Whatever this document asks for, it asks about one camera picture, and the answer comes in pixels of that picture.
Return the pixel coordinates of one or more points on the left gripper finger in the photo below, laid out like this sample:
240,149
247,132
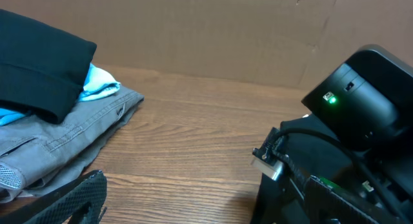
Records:
80,201

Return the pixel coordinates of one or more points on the folded light blue garment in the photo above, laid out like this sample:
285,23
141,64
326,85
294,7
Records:
98,84

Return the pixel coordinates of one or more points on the folded grey trousers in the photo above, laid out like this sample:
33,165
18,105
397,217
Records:
46,156

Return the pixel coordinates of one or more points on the folded white mesh garment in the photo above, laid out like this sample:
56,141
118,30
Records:
9,178

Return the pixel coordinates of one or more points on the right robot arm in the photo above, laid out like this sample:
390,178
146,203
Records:
367,103

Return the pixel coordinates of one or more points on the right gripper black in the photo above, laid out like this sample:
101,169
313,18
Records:
324,200

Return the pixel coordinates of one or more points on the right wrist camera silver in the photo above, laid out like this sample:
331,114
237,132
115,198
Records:
267,161

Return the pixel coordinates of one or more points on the folded black garment on pile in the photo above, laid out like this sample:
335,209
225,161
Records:
43,69

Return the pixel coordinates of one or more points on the black t-shirt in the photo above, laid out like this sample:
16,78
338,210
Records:
314,156

